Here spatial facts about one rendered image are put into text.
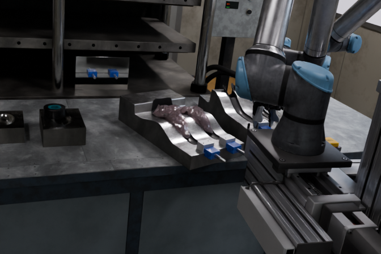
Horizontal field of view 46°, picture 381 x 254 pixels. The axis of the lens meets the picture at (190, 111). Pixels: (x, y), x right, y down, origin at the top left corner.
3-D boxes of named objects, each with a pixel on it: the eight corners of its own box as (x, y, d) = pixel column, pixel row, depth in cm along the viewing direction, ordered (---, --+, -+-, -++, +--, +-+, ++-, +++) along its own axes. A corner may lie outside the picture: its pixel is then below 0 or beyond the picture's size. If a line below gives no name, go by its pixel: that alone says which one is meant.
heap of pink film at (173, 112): (217, 131, 176) (220, 113, 174) (182, 139, 165) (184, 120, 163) (178, 109, 195) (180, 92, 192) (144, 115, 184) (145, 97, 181)
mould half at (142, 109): (242, 155, 172) (246, 129, 168) (189, 170, 156) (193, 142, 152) (167, 111, 208) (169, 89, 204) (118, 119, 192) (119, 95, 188)
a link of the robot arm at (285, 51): (297, 53, 148) (300, 47, 158) (264, 47, 150) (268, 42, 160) (292, 76, 150) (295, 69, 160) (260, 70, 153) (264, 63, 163)
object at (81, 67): (127, 89, 235) (129, 57, 229) (75, 89, 225) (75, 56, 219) (108, 63, 278) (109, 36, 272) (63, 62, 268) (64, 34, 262)
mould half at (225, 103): (299, 147, 186) (306, 117, 181) (244, 151, 176) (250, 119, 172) (244, 105, 229) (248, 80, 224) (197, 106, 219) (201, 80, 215)
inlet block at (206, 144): (229, 167, 156) (232, 153, 154) (219, 170, 153) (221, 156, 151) (206, 152, 165) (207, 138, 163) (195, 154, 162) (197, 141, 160)
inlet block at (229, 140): (251, 161, 162) (254, 147, 160) (241, 164, 159) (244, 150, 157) (227, 147, 172) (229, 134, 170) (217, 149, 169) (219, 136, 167)
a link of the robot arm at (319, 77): (326, 123, 118) (338, 74, 113) (275, 113, 121) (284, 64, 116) (326, 110, 129) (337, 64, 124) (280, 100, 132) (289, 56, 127)
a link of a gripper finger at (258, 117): (254, 131, 170) (264, 109, 168) (247, 125, 175) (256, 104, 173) (261, 132, 172) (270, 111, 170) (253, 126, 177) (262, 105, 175)
